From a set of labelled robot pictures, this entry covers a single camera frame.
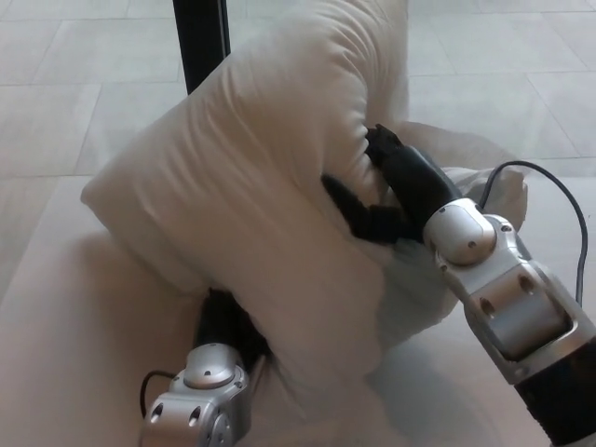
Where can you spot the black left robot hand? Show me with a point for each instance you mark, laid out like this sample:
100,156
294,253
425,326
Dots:
219,321

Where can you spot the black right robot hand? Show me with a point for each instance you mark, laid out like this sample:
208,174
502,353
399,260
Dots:
410,179

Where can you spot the white square pillow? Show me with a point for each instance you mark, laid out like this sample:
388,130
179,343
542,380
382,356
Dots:
242,186

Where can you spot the black metal post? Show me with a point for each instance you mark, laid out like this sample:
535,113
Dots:
200,42

